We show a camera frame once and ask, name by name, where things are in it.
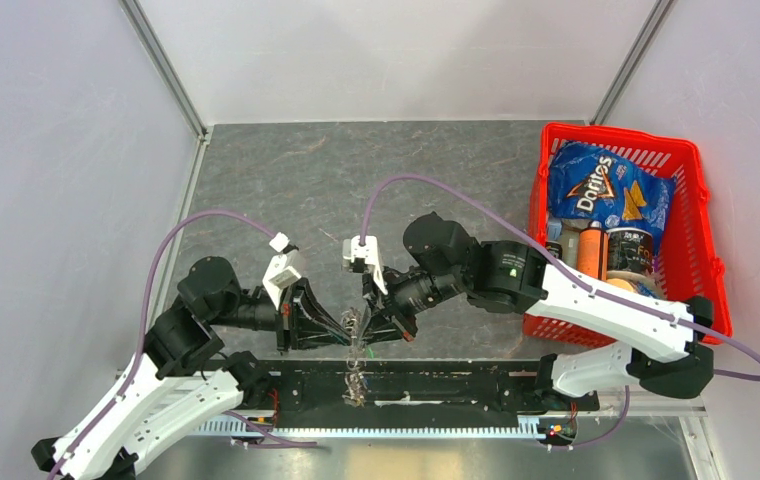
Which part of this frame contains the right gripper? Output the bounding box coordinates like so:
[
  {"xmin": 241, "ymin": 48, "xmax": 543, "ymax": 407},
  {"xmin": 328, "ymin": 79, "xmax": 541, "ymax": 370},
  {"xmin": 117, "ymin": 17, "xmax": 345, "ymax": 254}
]
[{"xmin": 356, "ymin": 261, "xmax": 468, "ymax": 346}]

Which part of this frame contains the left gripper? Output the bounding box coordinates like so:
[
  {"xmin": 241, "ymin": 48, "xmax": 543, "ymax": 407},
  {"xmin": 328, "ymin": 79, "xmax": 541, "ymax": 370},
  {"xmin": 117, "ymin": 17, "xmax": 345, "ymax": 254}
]
[{"xmin": 211, "ymin": 275, "xmax": 354, "ymax": 354}]

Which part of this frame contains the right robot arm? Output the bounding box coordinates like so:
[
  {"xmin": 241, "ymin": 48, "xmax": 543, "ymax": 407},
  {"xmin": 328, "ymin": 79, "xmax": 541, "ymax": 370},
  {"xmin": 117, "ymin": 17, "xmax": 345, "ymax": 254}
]
[{"xmin": 343, "ymin": 213, "xmax": 714, "ymax": 409}]

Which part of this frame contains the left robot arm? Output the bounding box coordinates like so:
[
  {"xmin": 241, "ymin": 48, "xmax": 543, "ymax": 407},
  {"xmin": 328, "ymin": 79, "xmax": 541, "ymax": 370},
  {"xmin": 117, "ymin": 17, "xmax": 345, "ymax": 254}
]
[{"xmin": 31, "ymin": 252, "xmax": 350, "ymax": 479}]

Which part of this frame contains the orange bottle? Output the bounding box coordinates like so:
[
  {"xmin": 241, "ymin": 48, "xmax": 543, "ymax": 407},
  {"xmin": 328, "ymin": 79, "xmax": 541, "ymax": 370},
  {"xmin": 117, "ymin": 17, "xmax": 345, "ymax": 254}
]
[{"xmin": 576, "ymin": 221, "xmax": 608, "ymax": 281}]

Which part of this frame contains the yellow sponge ball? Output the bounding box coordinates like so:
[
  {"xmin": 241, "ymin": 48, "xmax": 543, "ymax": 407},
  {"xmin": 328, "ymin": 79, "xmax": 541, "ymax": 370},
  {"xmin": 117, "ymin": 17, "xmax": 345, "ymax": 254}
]
[{"xmin": 606, "ymin": 278, "xmax": 639, "ymax": 293}]

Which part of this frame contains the blue Doritos chip bag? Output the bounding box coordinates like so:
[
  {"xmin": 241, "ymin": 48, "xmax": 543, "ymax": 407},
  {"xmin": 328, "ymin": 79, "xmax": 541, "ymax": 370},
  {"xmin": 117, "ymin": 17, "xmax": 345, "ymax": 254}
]
[{"xmin": 546, "ymin": 141, "xmax": 676, "ymax": 242}]

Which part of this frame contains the black can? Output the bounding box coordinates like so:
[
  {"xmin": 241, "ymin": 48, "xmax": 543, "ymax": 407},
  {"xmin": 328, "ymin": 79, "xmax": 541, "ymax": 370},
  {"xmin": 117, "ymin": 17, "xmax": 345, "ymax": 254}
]
[{"xmin": 607, "ymin": 227, "xmax": 654, "ymax": 276}]

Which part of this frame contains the red plastic basket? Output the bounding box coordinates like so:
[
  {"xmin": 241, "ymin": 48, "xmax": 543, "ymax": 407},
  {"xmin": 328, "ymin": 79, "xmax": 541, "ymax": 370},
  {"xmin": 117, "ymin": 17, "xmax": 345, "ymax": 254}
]
[{"xmin": 528, "ymin": 122, "xmax": 733, "ymax": 337}]

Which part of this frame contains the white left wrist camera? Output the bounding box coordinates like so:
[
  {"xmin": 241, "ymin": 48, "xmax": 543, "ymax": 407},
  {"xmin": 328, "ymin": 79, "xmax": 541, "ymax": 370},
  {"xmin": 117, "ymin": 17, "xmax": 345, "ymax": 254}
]
[{"xmin": 262, "ymin": 232, "xmax": 306, "ymax": 311}]

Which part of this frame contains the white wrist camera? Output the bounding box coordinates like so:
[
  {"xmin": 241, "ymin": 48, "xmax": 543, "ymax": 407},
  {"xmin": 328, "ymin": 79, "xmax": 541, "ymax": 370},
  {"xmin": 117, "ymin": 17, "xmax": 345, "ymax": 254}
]
[
  {"xmin": 342, "ymin": 236, "xmax": 388, "ymax": 295},
  {"xmin": 262, "ymin": 232, "xmax": 306, "ymax": 311}
]

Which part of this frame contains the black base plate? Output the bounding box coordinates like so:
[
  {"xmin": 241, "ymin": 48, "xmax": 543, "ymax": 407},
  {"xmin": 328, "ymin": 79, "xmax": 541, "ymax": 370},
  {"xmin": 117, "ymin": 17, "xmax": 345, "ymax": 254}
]
[{"xmin": 240, "ymin": 359, "xmax": 600, "ymax": 429}]

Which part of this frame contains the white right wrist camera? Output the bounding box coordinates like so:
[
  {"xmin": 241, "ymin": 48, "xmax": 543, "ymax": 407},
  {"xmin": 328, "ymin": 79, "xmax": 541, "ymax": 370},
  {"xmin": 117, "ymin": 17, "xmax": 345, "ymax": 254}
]
[{"xmin": 342, "ymin": 236, "xmax": 388, "ymax": 295}]

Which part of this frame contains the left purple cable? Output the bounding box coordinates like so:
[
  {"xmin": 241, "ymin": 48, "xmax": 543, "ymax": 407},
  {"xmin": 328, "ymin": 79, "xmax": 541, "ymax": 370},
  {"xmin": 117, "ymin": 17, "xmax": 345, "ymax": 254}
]
[{"xmin": 45, "ymin": 209, "xmax": 282, "ymax": 480}]

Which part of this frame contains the purple cable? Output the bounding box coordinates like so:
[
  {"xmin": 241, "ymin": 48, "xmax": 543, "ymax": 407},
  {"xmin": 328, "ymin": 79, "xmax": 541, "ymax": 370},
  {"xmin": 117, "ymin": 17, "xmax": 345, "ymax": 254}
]
[
  {"xmin": 358, "ymin": 173, "xmax": 760, "ymax": 383},
  {"xmin": 45, "ymin": 209, "xmax": 282, "ymax": 480}
]

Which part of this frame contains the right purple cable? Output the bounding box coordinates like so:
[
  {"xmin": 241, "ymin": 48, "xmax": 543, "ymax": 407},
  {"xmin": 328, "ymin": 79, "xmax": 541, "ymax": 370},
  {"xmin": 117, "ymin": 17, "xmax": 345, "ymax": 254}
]
[{"xmin": 358, "ymin": 173, "xmax": 760, "ymax": 383}]

